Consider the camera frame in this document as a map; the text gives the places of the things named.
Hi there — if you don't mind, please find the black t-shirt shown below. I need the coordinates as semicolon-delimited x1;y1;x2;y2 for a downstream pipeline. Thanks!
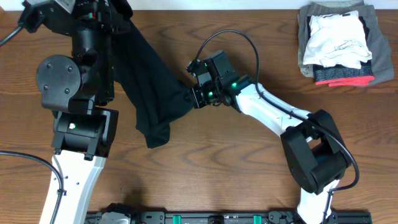
111;1;193;148

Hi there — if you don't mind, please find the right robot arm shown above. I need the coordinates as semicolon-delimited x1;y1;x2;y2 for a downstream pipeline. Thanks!
191;72;359;223

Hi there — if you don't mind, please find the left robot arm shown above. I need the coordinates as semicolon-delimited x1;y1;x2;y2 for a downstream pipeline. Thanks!
36;1;129;223

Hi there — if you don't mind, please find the white folded garment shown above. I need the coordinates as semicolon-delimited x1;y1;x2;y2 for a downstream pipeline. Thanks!
303;11;373;69

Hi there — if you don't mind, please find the grey folded garment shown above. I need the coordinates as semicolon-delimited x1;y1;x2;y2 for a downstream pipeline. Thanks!
297;1;394;86

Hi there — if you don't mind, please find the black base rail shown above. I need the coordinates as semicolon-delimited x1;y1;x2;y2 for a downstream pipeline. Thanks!
85;203;373;224

